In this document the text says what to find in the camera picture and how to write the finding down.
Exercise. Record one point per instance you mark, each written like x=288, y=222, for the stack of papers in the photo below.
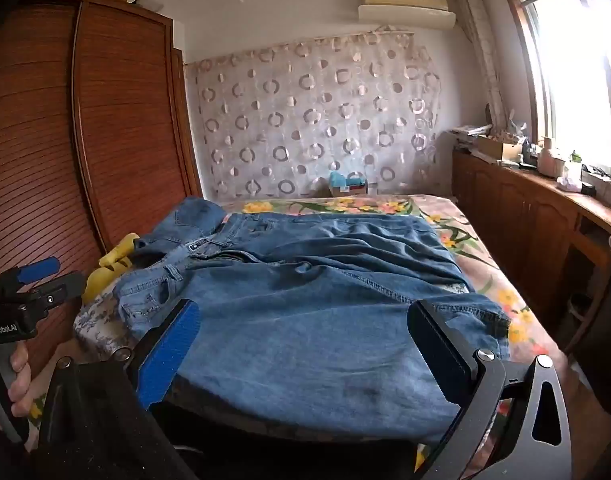
x=468, y=136

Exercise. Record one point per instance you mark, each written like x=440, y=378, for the colourful flower blanket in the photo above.
x=485, y=260

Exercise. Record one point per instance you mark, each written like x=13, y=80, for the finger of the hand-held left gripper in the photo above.
x=35, y=270
x=60, y=290

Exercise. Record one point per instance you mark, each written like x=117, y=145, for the wooden framed window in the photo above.
x=575, y=60

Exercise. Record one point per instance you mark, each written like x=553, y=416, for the wooden slatted wardrobe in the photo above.
x=125, y=110

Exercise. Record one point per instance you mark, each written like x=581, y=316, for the pink jug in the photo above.
x=550, y=160

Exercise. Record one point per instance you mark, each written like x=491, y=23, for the blue denim pants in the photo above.
x=310, y=310

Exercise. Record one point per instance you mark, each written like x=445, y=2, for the circle patterned wall curtain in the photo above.
x=310, y=110

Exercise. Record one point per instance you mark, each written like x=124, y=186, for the white crumpled bag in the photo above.
x=569, y=184

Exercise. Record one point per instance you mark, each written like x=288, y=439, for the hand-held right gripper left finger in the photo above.
x=169, y=355

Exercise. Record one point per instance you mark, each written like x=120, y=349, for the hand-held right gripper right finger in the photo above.
x=438, y=355

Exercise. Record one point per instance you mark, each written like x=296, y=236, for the long wooden cabinet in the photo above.
x=510, y=210

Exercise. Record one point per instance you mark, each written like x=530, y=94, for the green capped bottle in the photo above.
x=575, y=167

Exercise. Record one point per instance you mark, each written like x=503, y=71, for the open cardboard box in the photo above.
x=500, y=150

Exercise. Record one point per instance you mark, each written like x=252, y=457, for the yellow plush toy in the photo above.
x=107, y=261

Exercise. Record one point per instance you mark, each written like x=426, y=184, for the small cardboard box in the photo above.
x=350, y=190

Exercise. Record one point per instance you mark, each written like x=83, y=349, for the person's left hand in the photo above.
x=21, y=380

